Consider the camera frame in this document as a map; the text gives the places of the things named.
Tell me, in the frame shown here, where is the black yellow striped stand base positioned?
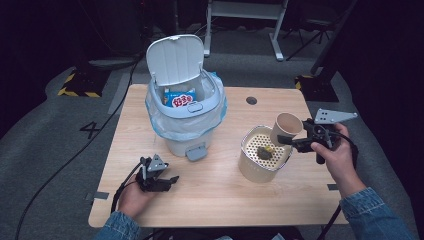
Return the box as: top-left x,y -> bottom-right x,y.
57,67 -> 111,99
294,73 -> 340,103

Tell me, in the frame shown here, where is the blue snack packet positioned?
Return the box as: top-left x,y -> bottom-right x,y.
162,87 -> 197,109

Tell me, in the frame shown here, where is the long black floor cable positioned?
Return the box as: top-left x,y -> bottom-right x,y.
14,49 -> 143,240

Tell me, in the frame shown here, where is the white pedal trash bin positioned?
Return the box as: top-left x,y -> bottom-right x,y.
145,34 -> 229,163

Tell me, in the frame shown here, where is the beige container with perforated strainer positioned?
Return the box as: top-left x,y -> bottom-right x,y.
237,124 -> 295,184

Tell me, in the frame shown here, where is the white metal desk frame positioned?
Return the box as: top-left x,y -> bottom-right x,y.
202,0 -> 290,62

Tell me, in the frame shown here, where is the clear plastic bin liner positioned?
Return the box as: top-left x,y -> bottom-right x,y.
145,71 -> 229,143

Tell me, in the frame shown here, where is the left hand-held gripper cable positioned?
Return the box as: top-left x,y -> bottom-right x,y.
110,157 -> 148,214

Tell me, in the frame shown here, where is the brown paper cup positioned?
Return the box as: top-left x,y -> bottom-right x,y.
269,112 -> 304,147

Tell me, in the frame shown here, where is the black slanted stand pole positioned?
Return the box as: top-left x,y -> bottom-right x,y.
310,0 -> 359,76

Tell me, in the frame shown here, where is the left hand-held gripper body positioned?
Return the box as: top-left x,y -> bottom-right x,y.
134,153 -> 172,193

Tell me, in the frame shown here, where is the black tripod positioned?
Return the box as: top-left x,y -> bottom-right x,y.
285,13 -> 334,62

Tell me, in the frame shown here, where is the right hand-held gripper cable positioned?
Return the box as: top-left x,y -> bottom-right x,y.
315,130 -> 360,240

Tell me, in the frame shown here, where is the hand-held gripper cable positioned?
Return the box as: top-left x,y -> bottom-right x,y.
110,157 -> 148,214
315,130 -> 360,240

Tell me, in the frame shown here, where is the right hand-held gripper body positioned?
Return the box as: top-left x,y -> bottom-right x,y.
293,107 -> 359,165

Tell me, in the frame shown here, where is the person's right hand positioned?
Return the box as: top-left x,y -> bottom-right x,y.
309,122 -> 367,199

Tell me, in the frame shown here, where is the person's left hand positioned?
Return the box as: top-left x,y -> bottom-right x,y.
117,174 -> 158,220

